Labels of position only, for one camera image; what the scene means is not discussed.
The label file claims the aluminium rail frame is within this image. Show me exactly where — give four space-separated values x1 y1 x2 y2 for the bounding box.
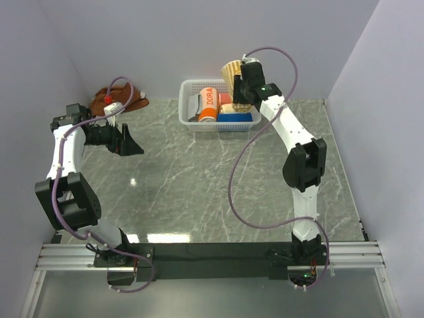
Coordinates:
19 115 398 318

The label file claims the grey rolled towel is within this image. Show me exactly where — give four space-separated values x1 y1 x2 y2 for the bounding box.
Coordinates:
187 94 203 122

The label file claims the white plastic basket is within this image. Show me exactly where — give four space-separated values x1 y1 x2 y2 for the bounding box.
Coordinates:
178 79 262 133

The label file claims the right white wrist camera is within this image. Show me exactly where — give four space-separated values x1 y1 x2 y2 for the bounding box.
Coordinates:
241 54 260 65

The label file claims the orange white rolled towel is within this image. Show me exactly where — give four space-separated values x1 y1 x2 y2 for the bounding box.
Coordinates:
198 87 219 123

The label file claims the brown towel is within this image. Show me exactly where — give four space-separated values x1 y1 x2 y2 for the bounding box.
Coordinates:
89 83 150 117

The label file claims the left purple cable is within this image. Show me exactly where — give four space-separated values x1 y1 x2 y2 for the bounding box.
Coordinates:
52 76 156 293

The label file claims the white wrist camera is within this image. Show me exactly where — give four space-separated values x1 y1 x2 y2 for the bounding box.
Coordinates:
103 95 125 116
241 54 260 65

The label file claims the blue rolled towel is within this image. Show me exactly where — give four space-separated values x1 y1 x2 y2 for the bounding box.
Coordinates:
217 113 252 123

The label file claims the yellow striped Doraemon towel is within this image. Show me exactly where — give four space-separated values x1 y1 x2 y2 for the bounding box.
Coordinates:
219 60 252 114

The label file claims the black base beam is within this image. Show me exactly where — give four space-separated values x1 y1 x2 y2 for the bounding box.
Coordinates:
93 241 332 286

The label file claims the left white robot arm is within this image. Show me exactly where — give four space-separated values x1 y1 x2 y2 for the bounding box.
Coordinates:
34 103 144 266

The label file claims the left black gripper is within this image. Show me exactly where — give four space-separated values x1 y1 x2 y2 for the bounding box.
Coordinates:
84 118 144 156

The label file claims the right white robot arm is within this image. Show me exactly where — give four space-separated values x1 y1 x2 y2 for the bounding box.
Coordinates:
233 58 327 265

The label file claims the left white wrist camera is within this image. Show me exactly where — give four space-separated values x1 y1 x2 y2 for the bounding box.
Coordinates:
103 95 125 116

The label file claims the red rolled towel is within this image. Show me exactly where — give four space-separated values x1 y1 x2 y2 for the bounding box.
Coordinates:
219 93 233 105

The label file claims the cream rolled towel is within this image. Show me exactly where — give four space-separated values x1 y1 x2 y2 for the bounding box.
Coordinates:
219 103 236 114

